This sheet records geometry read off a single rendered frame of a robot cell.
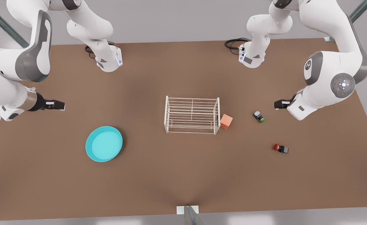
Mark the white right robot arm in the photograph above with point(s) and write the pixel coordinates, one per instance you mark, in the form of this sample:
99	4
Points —
30	56

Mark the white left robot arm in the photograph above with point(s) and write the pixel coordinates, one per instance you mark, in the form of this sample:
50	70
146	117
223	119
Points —
330	78

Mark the turquoise plate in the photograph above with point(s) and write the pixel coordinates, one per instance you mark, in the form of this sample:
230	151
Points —
104	144

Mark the orange cube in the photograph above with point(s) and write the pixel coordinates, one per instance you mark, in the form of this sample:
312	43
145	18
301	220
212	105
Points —
226	121

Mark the green button switch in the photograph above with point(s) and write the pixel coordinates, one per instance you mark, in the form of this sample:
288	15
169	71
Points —
259	116

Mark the red button switch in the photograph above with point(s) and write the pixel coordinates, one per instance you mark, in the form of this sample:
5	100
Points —
281	148

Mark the silver frame post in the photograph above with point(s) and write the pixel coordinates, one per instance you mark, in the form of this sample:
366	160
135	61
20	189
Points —
3	23
189	215
355	15

